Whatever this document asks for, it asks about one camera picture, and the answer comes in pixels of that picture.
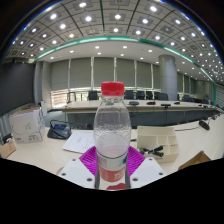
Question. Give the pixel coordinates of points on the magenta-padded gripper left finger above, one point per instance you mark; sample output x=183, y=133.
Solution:
x=75, y=170

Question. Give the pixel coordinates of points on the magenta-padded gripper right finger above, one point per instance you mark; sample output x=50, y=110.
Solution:
x=148, y=170

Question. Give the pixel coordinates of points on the clear red-capped water bottle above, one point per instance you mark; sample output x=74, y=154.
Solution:
x=111, y=133

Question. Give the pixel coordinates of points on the black marker pen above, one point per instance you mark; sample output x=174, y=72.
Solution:
x=153, y=149
x=158, y=154

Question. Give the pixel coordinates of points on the white printed paper sheet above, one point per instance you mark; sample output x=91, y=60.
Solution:
x=80, y=142

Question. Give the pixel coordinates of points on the beige compartment organizer tray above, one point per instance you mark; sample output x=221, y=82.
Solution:
x=168, y=146

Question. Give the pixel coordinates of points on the black desk phone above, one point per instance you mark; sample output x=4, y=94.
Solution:
x=59, y=131

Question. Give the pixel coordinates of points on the open brown cardboard box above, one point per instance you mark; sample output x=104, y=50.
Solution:
x=196, y=161

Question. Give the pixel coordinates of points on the long curved conference desk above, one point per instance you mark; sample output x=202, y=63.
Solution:
x=150, y=115

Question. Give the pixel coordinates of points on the white printed cardboard box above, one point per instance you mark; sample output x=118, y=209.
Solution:
x=26, y=126

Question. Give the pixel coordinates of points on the flat brown cardboard piece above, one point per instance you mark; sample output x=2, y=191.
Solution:
x=6, y=150

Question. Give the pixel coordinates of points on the black desk microphone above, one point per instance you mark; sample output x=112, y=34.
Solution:
x=204, y=125

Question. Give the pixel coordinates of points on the row of black office chairs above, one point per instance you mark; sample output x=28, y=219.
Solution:
x=140, y=95

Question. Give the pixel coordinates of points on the round ceiling lights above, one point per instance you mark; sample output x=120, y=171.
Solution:
x=88, y=19

